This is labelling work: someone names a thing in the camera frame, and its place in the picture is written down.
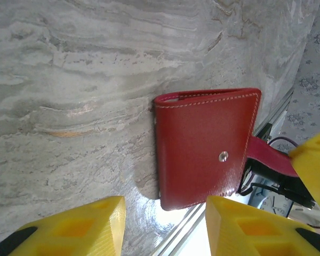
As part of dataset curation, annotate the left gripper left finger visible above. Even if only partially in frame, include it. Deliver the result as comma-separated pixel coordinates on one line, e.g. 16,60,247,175
0,195,127,256

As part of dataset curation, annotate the white wall clock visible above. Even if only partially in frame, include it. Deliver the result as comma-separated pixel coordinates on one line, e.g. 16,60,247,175
252,183,295,218

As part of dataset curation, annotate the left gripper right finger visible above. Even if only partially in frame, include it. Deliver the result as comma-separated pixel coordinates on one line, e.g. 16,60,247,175
205,195,320,256

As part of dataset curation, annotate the red leather card holder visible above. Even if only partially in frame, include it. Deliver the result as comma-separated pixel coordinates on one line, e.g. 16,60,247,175
153,87,301,212

